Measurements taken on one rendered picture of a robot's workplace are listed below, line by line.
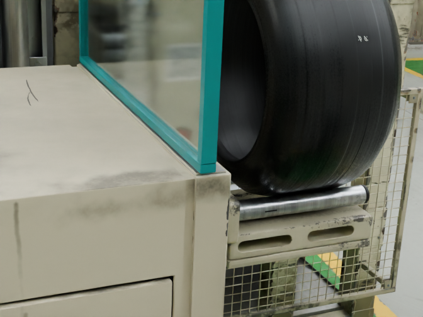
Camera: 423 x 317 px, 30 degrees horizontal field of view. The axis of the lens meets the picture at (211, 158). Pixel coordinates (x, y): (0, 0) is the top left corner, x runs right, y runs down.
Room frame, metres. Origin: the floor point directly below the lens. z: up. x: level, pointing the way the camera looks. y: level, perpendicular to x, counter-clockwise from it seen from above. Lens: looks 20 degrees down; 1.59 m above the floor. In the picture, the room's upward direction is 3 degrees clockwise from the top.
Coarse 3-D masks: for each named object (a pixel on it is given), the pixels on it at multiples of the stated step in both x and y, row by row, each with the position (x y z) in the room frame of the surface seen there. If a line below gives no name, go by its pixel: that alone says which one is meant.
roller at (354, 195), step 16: (304, 192) 1.63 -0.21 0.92; (320, 192) 1.63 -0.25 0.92; (336, 192) 1.64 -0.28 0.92; (352, 192) 1.66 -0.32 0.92; (368, 192) 1.67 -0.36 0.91; (240, 208) 1.54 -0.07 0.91; (256, 208) 1.56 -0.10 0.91; (272, 208) 1.57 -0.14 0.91; (288, 208) 1.59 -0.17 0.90; (304, 208) 1.60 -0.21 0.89; (320, 208) 1.62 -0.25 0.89
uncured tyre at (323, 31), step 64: (256, 0) 1.59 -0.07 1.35; (320, 0) 1.55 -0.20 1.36; (384, 0) 1.62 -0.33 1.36; (256, 64) 2.01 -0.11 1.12; (320, 64) 1.48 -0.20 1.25; (384, 64) 1.54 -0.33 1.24; (256, 128) 1.92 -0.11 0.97; (320, 128) 1.48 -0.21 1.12; (384, 128) 1.55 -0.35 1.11; (256, 192) 1.61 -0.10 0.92
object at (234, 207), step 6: (234, 198) 1.51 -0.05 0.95; (234, 204) 1.49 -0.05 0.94; (234, 210) 1.49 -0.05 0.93; (228, 216) 1.49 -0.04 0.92; (234, 216) 1.49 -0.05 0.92; (228, 222) 1.49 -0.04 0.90; (234, 222) 1.49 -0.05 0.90; (228, 228) 1.49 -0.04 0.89; (234, 228) 1.49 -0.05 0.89; (228, 234) 1.49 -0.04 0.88; (234, 234) 1.49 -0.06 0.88; (228, 240) 1.49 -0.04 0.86; (234, 240) 1.49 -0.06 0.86
